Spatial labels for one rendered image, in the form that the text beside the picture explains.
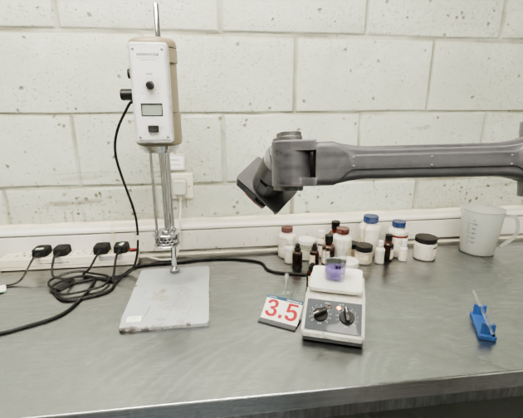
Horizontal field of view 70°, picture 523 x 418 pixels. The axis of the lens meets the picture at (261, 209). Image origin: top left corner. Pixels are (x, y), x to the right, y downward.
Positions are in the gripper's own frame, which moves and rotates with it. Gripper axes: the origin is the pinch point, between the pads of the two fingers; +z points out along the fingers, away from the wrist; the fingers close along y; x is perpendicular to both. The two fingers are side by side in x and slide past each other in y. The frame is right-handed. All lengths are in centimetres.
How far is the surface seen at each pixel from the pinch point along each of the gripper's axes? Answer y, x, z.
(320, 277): -22.0, -0.8, 11.8
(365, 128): -6, -56, 27
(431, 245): -45, -40, 29
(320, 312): -25.3, 7.4, 5.1
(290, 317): -22.6, 10.6, 13.1
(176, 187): 25.6, -1.0, 40.1
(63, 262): 34, 37, 48
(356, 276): -28.3, -6.6, 10.4
